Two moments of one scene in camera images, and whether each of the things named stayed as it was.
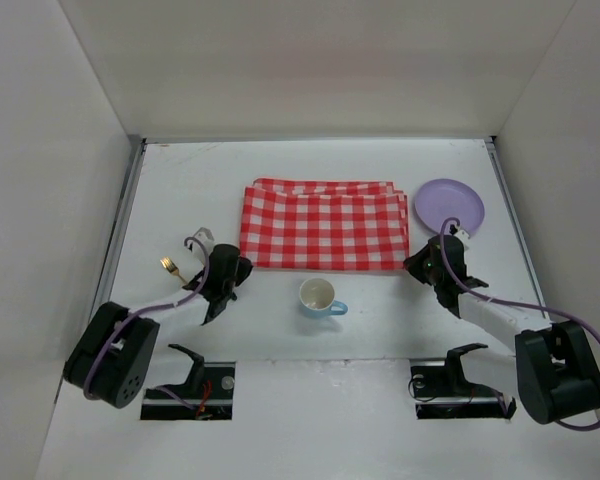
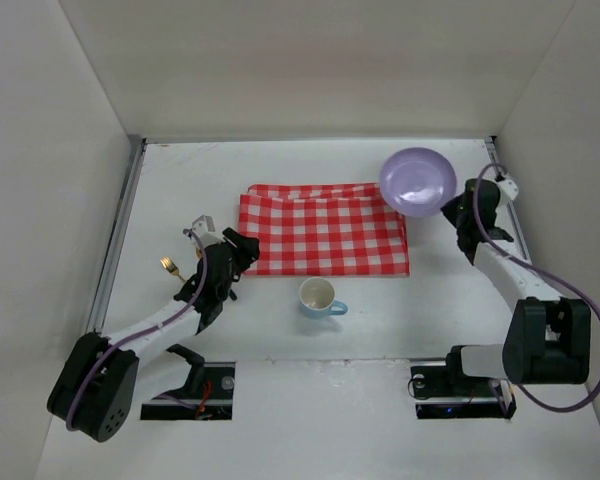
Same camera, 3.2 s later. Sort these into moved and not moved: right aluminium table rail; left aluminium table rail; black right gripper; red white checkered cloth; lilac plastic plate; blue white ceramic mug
Moved: black right gripper; lilac plastic plate
Not moved: left aluminium table rail; blue white ceramic mug; right aluminium table rail; red white checkered cloth
